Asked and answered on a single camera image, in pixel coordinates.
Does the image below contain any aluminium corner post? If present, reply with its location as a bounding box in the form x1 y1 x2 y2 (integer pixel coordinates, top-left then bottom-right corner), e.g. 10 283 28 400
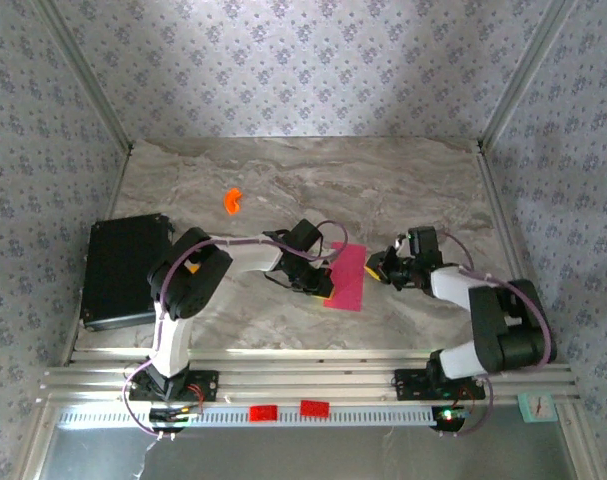
32 0 134 156
477 0 579 151

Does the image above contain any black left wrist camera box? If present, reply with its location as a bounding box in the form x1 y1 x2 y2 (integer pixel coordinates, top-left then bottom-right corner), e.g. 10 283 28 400
286 218 325 252

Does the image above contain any shiny metal panel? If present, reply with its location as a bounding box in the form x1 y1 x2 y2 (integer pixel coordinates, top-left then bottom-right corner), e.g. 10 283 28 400
35 424 577 480

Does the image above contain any black flat case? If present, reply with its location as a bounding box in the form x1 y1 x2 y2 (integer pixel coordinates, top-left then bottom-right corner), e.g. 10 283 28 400
80 213 177 332

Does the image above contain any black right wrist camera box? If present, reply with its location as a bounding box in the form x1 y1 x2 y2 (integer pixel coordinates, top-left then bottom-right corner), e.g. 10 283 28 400
392 225 443 262

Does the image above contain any aluminium table side rail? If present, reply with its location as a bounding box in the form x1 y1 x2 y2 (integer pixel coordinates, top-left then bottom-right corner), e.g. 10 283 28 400
475 142 554 364
62 144 134 366

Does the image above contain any pink cloth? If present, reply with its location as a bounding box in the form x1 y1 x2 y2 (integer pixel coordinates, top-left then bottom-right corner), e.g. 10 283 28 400
323 242 368 312

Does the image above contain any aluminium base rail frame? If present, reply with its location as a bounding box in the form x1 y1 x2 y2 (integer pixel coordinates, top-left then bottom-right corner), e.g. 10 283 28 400
37 347 582 407

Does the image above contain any controller circuit board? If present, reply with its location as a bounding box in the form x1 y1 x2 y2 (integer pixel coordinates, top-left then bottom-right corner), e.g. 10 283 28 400
431 405 472 434
149 407 204 434

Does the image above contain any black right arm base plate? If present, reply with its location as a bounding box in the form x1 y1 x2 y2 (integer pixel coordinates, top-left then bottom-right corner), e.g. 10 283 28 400
393 368 487 403

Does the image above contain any orange plastic piece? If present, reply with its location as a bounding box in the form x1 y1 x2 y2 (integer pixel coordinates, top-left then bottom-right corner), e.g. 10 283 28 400
223 187 245 216

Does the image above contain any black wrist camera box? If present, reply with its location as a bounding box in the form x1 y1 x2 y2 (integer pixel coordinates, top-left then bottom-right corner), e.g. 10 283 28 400
286 218 325 252
392 225 443 262

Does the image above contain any grey slotted cable duct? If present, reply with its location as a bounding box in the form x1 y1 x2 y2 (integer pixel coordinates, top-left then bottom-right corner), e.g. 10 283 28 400
57 405 439 429

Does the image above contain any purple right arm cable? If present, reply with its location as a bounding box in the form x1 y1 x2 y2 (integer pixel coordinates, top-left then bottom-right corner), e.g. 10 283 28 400
440 229 559 436

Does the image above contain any red tape piece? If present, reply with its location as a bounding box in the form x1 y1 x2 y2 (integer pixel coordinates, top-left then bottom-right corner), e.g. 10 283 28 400
248 403 279 423
299 399 331 419

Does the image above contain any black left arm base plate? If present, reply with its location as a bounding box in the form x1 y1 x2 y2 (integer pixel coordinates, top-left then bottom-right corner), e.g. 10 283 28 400
127 368 220 403

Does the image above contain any left controller circuit board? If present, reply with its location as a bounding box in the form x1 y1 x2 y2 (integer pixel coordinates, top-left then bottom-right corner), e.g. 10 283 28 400
149 407 204 434

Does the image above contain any right controller circuit board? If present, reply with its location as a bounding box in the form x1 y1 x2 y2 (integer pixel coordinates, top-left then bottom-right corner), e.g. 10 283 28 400
431 405 472 434

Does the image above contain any small teal square clock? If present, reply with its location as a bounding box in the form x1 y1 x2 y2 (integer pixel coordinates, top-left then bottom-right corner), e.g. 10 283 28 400
517 391 557 425

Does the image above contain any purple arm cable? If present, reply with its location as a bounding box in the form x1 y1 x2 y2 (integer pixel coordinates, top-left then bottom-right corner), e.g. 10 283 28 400
120 219 352 439
440 229 559 436

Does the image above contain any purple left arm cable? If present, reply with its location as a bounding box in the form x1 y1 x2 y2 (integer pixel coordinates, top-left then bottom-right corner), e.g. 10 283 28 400
120 219 352 439

